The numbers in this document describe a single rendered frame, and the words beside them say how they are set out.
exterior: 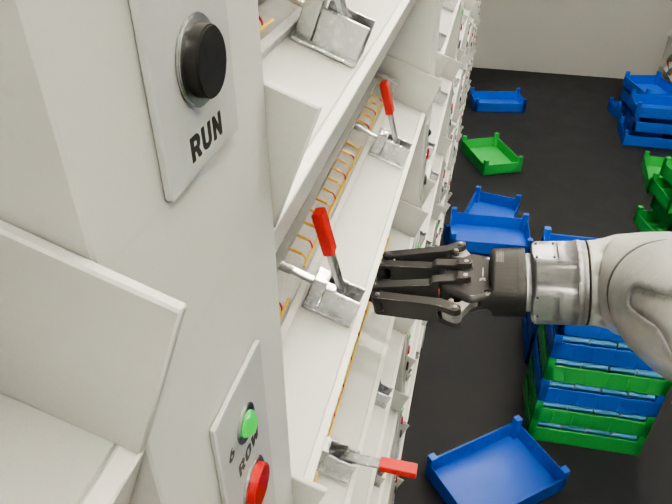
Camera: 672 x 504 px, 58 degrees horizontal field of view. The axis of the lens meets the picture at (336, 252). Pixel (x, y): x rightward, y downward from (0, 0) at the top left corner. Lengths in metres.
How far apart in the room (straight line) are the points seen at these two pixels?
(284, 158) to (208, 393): 0.08
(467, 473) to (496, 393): 0.31
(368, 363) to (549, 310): 0.21
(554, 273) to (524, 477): 1.19
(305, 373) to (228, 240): 0.26
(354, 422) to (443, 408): 1.24
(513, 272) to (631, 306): 0.17
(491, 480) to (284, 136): 1.60
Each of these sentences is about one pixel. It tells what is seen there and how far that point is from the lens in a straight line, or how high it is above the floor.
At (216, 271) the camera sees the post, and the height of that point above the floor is 1.32.
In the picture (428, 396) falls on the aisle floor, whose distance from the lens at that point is 1.91.
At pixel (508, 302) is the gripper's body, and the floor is 1.01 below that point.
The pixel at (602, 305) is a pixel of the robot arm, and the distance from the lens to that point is 0.64.
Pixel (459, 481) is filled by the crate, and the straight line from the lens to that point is 1.74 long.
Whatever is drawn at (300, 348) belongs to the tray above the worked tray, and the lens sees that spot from 0.44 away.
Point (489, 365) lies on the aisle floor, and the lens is 2.04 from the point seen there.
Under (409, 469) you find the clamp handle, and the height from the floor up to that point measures 0.93.
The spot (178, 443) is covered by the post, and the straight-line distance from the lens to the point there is 0.17.
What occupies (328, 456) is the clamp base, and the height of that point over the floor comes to 0.94.
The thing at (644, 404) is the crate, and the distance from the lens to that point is 1.79.
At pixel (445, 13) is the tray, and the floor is 1.11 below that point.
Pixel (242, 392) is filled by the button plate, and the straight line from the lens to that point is 0.21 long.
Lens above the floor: 1.42
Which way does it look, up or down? 35 degrees down
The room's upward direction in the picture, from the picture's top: straight up
